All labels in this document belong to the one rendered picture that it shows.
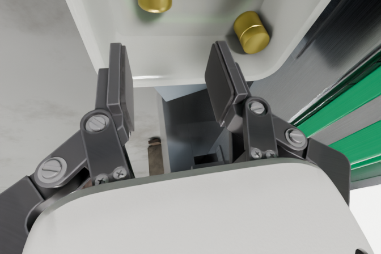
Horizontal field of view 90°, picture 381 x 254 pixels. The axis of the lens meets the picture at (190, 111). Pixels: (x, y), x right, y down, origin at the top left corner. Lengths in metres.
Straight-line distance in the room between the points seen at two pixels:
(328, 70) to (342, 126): 0.08
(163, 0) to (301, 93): 0.23
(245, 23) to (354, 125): 0.19
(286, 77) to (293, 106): 0.05
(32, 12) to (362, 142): 1.51
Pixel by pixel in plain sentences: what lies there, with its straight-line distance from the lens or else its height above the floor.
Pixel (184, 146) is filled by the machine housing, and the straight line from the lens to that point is 0.89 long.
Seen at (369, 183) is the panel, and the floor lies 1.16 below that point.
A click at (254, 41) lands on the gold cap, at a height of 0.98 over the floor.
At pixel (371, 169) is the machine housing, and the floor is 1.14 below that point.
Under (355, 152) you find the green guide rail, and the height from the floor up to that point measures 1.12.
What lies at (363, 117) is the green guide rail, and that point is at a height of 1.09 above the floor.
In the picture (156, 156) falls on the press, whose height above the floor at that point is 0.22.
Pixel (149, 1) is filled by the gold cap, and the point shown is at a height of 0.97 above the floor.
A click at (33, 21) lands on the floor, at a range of 1.55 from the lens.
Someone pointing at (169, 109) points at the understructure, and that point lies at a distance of 0.97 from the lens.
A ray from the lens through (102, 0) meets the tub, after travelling 0.23.
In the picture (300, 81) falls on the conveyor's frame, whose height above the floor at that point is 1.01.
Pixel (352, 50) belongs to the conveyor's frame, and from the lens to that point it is 0.28.
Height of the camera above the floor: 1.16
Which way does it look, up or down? 29 degrees down
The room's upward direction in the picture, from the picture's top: 169 degrees clockwise
